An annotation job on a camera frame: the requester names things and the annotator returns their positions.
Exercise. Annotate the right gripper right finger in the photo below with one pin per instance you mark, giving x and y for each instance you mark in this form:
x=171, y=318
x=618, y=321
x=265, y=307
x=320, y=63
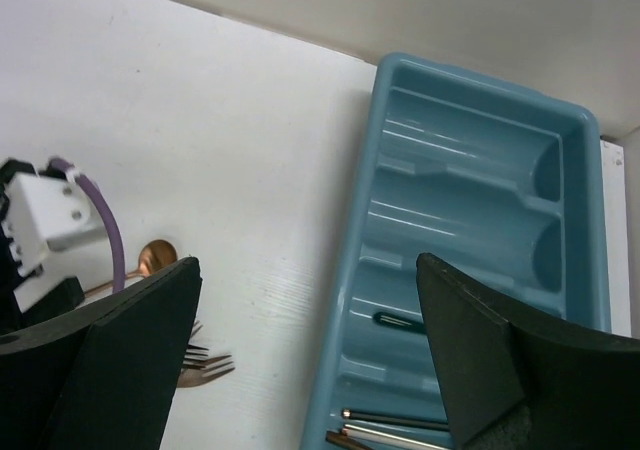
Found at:
x=514, y=377

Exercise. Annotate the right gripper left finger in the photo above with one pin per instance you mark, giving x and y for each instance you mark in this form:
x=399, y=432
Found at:
x=102, y=376

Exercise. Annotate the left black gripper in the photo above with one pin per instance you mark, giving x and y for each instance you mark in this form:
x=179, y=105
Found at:
x=38, y=297

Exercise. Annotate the copper spoon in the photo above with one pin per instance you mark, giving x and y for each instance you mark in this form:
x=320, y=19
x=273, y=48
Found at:
x=155, y=256

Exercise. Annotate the silver round spoon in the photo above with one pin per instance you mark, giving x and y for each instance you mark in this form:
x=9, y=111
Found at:
x=376, y=436

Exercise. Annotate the copper fork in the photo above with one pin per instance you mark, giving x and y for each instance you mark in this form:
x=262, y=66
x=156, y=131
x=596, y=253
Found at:
x=201, y=372

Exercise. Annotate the gold fork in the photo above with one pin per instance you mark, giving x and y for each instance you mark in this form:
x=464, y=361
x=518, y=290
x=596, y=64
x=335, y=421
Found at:
x=197, y=326

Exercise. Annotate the blue plastic cutlery tray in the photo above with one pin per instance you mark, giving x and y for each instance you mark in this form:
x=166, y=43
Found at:
x=499, y=180

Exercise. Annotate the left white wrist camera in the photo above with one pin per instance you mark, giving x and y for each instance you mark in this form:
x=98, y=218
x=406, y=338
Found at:
x=46, y=216

